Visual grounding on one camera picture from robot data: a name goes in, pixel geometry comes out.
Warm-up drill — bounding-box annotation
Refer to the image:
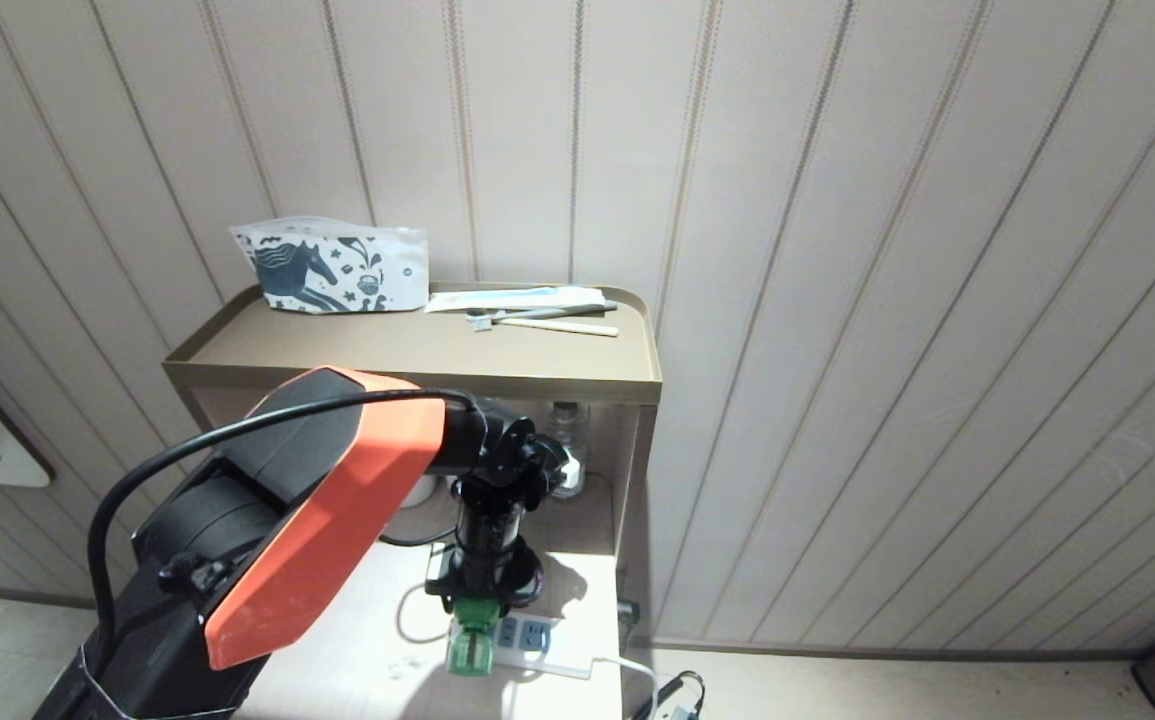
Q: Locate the green mosquito repellent device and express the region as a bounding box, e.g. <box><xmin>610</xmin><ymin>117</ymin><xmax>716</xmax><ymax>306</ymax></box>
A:
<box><xmin>444</xmin><ymin>596</ymin><xmax>499</xmax><ymax>677</ymax></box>

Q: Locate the brown bedside shelf unit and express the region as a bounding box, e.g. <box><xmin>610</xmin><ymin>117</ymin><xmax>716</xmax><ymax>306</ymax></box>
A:
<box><xmin>161</xmin><ymin>281</ymin><xmax>664</xmax><ymax>641</ymax></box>

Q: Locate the white power strip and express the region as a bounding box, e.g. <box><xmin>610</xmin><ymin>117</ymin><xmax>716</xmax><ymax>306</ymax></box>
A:
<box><xmin>427</xmin><ymin>578</ymin><xmax>595</xmax><ymax>681</ymax></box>

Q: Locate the grey toothbrush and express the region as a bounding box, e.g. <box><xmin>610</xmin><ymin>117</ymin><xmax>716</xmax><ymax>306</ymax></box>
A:
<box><xmin>466</xmin><ymin>300</ymin><xmax>620</xmax><ymax>333</ymax></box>

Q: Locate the white blue flat packet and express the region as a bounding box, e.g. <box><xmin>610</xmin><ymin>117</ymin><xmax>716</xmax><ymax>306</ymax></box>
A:
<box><xmin>424</xmin><ymin>286</ymin><xmax>607</xmax><ymax>314</ymax></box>

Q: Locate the horse print zip pouch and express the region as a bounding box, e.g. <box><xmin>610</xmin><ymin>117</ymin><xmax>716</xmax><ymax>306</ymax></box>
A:
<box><xmin>228</xmin><ymin>216</ymin><xmax>431</xmax><ymax>315</ymax></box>

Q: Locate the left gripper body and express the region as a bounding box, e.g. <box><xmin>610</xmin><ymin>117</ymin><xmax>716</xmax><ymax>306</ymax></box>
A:
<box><xmin>425</xmin><ymin>497</ymin><xmax>545</xmax><ymax>617</ymax></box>

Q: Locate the black cable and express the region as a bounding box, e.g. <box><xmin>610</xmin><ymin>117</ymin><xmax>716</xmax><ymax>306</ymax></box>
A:
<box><xmin>86</xmin><ymin>388</ymin><xmax>483</xmax><ymax>651</ymax></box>

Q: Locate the clear glass bottle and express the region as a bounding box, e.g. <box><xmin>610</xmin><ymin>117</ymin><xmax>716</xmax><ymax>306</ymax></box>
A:
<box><xmin>544</xmin><ymin>400</ymin><xmax>590</xmax><ymax>453</ymax></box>

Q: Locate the thin white cable loop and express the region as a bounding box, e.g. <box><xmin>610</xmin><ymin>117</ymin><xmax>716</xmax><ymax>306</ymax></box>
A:
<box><xmin>395</xmin><ymin>584</ymin><xmax>452</xmax><ymax>647</ymax></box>

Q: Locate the cream toothbrush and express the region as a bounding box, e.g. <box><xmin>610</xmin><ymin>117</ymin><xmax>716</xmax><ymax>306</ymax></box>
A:
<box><xmin>490</xmin><ymin>317</ymin><xmax>620</xmax><ymax>338</ymax></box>

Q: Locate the white power strip cable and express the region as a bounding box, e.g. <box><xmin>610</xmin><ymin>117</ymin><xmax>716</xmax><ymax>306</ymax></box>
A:
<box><xmin>591</xmin><ymin>655</ymin><xmax>660</xmax><ymax>720</ymax></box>

